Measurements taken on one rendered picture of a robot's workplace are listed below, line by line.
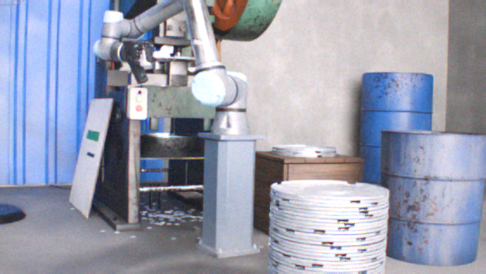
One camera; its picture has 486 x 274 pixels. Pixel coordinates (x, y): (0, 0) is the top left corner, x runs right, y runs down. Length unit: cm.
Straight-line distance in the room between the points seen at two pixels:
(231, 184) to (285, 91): 247
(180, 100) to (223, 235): 77
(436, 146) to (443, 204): 21
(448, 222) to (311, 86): 270
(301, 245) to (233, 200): 78
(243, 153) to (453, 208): 79
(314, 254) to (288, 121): 320
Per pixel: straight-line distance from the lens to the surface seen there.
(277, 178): 222
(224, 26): 289
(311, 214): 119
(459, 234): 203
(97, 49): 218
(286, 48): 437
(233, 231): 198
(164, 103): 244
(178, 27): 262
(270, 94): 427
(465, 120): 540
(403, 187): 199
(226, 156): 192
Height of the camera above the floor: 54
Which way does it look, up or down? 3 degrees down
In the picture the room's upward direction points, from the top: 2 degrees clockwise
